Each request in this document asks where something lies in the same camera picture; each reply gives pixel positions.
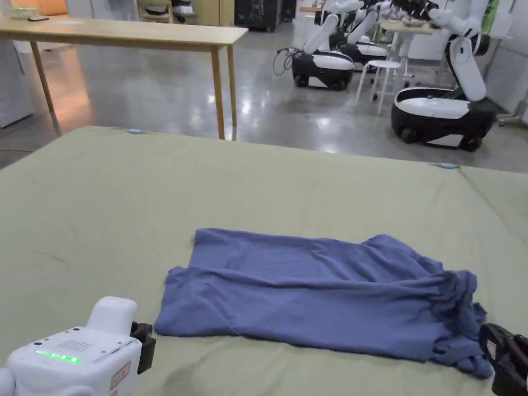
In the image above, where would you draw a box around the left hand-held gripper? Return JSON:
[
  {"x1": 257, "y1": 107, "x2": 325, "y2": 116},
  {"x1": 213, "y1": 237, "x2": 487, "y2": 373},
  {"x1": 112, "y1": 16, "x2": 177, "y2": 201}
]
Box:
[{"x1": 0, "y1": 296, "x2": 157, "y2": 396}]

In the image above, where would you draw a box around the blue shirt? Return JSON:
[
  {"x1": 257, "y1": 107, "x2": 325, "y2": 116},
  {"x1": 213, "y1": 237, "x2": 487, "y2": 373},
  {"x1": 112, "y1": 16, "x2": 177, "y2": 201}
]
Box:
[{"x1": 153, "y1": 228, "x2": 496, "y2": 380}]

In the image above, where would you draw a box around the bed with pale green sheet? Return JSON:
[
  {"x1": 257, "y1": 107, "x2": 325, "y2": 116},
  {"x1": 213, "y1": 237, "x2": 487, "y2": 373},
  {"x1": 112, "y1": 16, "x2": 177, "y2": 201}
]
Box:
[{"x1": 0, "y1": 125, "x2": 528, "y2": 396}]

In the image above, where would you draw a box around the white and black robot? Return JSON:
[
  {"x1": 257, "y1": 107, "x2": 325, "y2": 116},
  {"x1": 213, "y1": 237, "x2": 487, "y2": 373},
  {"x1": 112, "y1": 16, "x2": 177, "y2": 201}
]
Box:
[
  {"x1": 338, "y1": 0, "x2": 392, "y2": 63},
  {"x1": 291, "y1": 0, "x2": 364, "y2": 90},
  {"x1": 391, "y1": 0, "x2": 496, "y2": 150}
]

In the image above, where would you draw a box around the white cabinet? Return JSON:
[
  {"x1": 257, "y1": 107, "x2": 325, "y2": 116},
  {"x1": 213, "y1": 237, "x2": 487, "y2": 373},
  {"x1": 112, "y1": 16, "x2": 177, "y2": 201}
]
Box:
[{"x1": 0, "y1": 40, "x2": 35, "y2": 129}]

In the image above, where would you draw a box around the white round stool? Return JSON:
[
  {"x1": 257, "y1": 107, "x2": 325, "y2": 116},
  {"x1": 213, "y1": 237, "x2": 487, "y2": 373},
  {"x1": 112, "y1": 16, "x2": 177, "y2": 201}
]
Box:
[{"x1": 354, "y1": 60, "x2": 403, "y2": 117}]

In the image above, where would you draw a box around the long wooden table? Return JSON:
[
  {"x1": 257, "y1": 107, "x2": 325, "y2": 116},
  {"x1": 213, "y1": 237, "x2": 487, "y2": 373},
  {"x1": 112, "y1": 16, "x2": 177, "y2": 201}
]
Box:
[{"x1": 0, "y1": 16, "x2": 249, "y2": 140}]

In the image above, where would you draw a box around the white desk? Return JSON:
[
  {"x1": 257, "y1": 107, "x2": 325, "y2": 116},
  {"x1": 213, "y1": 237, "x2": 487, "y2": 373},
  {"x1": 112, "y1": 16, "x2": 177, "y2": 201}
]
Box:
[{"x1": 378, "y1": 18, "x2": 444, "y2": 80}]

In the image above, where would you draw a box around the black floor cable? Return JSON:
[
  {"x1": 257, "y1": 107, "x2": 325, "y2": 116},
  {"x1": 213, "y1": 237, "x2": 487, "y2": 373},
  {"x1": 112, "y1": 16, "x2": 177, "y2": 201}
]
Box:
[{"x1": 274, "y1": 47, "x2": 296, "y2": 77}]

